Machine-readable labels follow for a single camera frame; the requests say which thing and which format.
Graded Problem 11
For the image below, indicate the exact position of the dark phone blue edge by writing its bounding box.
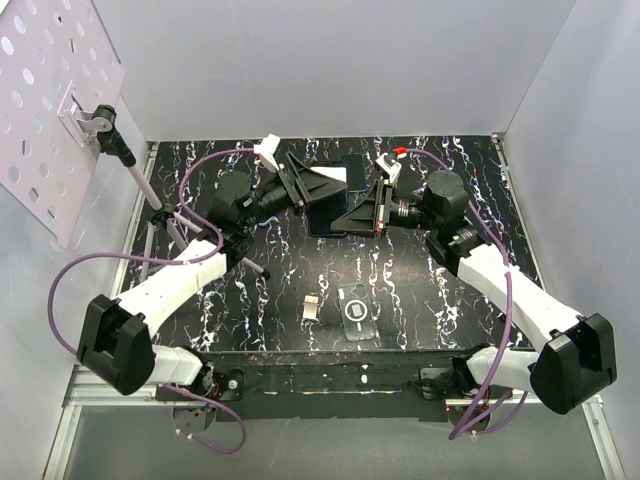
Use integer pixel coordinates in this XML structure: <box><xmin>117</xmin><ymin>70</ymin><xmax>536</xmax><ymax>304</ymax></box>
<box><xmin>342</xmin><ymin>153</ymin><xmax>367</xmax><ymax>193</ymax></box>

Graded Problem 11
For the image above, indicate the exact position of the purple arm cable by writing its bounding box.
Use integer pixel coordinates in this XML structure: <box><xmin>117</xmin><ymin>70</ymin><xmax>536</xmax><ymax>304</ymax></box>
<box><xmin>47</xmin><ymin>147</ymin><xmax>261</xmax><ymax>455</ymax></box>
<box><xmin>404</xmin><ymin>148</ymin><xmax>529</xmax><ymax>441</ymax></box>

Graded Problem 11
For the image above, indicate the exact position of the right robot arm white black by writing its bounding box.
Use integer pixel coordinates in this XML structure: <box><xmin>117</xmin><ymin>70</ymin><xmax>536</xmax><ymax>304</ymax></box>
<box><xmin>331</xmin><ymin>170</ymin><xmax>617</xmax><ymax>414</ymax></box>

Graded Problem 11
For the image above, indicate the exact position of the perforated lilac metal plate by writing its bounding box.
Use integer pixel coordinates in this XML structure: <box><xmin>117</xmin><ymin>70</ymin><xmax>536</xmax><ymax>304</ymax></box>
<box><xmin>1</xmin><ymin>0</ymin><xmax>125</xmax><ymax>247</ymax></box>

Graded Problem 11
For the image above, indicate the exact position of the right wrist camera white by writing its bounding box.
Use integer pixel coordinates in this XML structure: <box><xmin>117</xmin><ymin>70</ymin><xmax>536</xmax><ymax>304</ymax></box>
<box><xmin>375</xmin><ymin>147</ymin><xmax>408</xmax><ymax>187</ymax></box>

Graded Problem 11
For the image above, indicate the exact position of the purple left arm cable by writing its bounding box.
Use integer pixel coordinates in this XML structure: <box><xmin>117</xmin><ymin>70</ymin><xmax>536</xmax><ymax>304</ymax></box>
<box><xmin>47</xmin><ymin>147</ymin><xmax>261</xmax><ymax>455</ymax></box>

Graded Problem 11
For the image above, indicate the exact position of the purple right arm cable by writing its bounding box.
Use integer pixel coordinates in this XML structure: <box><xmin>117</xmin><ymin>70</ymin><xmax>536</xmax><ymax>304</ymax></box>
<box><xmin>404</xmin><ymin>148</ymin><xmax>529</xmax><ymax>441</ymax></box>

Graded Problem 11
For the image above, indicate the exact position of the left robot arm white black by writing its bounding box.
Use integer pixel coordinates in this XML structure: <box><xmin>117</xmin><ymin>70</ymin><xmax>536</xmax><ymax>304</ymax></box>
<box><xmin>76</xmin><ymin>153</ymin><xmax>347</xmax><ymax>400</ymax></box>

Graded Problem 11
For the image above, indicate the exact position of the tripod stand lilac black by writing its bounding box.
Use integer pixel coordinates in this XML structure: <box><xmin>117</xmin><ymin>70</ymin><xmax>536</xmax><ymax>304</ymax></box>
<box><xmin>90</xmin><ymin>104</ymin><xmax>270</xmax><ymax>279</ymax></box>

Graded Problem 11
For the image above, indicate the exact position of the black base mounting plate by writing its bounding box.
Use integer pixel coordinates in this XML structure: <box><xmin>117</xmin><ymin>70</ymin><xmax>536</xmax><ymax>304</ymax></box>
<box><xmin>155</xmin><ymin>349</ymin><xmax>501</xmax><ymax>424</ymax></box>

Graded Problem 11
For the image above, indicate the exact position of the blue phone on table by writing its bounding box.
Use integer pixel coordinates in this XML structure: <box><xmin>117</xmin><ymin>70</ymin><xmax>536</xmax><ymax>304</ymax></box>
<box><xmin>250</xmin><ymin>216</ymin><xmax>277</xmax><ymax>228</ymax></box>

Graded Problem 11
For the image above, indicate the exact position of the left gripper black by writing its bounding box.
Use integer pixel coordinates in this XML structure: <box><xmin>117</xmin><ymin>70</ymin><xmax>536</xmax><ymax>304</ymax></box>
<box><xmin>240</xmin><ymin>154</ymin><xmax>349</xmax><ymax>231</ymax></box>

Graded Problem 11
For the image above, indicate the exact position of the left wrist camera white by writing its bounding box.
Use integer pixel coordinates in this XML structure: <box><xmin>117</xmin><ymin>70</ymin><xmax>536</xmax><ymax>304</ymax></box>
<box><xmin>253</xmin><ymin>134</ymin><xmax>280</xmax><ymax>173</ymax></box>

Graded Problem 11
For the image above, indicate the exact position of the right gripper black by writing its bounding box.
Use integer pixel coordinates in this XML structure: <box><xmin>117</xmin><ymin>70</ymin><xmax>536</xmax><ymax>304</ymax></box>
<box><xmin>331</xmin><ymin>179</ymin><xmax>440</xmax><ymax>238</ymax></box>

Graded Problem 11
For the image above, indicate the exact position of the clear phone case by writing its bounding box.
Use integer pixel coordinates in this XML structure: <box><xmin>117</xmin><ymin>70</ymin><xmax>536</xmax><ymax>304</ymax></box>
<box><xmin>337</xmin><ymin>283</ymin><xmax>376</xmax><ymax>342</ymax></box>

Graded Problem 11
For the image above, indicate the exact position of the aluminium frame rail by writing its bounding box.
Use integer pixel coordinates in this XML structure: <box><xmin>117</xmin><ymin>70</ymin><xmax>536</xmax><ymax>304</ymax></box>
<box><xmin>42</xmin><ymin>365</ymin><xmax>170</xmax><ymax>479</ymax></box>

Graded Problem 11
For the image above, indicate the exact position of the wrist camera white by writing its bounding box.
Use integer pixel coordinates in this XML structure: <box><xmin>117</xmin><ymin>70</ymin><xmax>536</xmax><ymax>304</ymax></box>
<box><xmin>253</xmin><ymin>134</ymin><xmax>280</xmax><ymax>173</ymax></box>
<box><xmin>375</xmin><ymin>147</ymin><xmax>408</xmax><ymax>187</ymax></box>

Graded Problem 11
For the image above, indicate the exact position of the small white plastic clip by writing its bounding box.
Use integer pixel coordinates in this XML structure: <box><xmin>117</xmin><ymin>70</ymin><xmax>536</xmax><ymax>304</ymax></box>
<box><xmin>302</xmin><ymin>295</ymin><xmax>319</xmax><ymax>321</ymax></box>

